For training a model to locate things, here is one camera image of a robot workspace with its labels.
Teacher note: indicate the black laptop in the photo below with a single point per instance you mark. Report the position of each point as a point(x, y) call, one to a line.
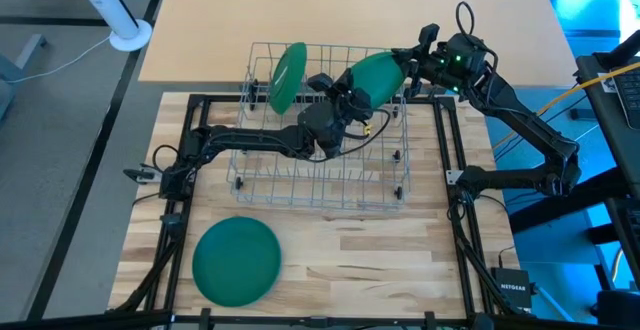
point(630, 100)

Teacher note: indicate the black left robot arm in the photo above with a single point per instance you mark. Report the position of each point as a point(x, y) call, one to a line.
point(250, 140)

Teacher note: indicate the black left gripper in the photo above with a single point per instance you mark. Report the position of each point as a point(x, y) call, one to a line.
point(325, 125)

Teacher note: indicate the white tower fan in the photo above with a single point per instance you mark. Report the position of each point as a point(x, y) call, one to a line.
point(107, 5)

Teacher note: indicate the grey furniture leg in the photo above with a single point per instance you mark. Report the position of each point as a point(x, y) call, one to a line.
point(32, 50)

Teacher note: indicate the grey metal clamp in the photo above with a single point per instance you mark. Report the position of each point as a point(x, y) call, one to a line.
point(140, 175)

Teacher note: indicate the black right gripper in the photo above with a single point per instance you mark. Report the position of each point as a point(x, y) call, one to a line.
point(450, 65)

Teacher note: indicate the black side table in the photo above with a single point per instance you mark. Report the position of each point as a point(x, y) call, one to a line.
point(600, 115)

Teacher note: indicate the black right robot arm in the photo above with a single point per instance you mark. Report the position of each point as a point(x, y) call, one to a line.
point(530, 125)

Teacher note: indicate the black aluminium frame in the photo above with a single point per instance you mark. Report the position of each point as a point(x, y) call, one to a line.
point(320, 321)

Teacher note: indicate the white metal bracket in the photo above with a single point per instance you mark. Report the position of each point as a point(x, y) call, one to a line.
point(452, 177)

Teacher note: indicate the black Netgear switch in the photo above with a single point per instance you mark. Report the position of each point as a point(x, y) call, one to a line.
point(512, 290)

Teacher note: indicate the black rounded case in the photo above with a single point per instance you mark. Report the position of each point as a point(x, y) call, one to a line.
point(617, 310)

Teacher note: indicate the light wooden desk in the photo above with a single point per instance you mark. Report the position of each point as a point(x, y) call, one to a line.
point(250, 10)

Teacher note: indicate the green round plate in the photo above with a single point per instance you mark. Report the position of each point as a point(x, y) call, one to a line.
point(235, 262)
point(377, 77)
point(287, 77)

